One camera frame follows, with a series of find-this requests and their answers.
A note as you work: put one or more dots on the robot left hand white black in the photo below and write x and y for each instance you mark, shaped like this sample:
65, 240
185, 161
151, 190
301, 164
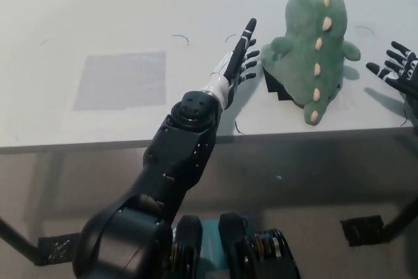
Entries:
233, 63

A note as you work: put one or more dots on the robot right hand white black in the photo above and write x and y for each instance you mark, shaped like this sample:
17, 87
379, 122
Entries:
403, 74

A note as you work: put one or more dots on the green plush dinosaur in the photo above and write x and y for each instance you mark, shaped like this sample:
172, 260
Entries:
313, 53

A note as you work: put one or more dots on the black tape square patch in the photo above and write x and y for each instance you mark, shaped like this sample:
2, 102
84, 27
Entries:
273, 84

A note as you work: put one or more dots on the grey translucent tape patch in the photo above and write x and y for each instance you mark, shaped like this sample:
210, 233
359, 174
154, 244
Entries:
121, 81

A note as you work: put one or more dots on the black table leg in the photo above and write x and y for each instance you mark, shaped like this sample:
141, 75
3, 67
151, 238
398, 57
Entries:
18, 241
403, 221

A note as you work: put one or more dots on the robot body black teal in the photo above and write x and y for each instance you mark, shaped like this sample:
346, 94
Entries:
241, 253

